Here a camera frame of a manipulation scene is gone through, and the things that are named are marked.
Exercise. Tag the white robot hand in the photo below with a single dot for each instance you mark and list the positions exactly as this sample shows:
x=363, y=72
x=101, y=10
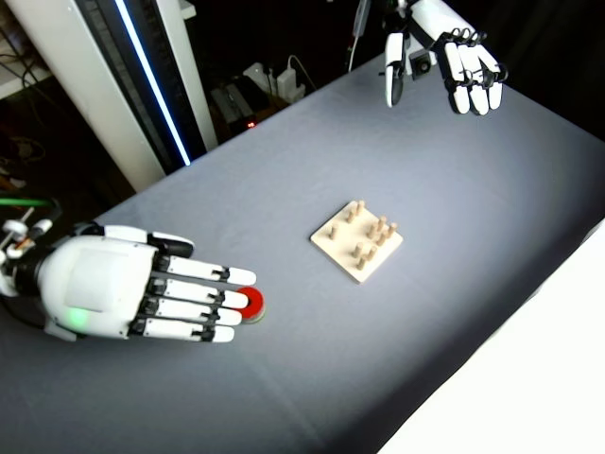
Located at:
x=94, y=279
x=465, y=61

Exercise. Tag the rainbow stacking ring toy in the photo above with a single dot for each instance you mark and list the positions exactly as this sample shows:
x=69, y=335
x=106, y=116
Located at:
x=254, y=302

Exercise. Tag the wooden peg board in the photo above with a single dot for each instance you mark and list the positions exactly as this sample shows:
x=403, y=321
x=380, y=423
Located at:
x=352, y=253

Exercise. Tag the white power adapter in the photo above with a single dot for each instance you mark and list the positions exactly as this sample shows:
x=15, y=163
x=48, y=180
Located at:
x=286, y=80

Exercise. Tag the white column with blue light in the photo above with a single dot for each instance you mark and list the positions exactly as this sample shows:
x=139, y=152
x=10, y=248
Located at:
x=94, y=94

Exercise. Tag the white shelf board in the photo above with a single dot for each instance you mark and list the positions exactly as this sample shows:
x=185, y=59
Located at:
x=19, y=85

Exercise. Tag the black power strip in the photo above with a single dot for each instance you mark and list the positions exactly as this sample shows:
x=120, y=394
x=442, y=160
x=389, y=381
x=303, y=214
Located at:
x=234, y=106

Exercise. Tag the grey table cloth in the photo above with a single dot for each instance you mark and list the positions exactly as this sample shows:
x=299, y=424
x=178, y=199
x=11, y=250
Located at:
x=331, y=354

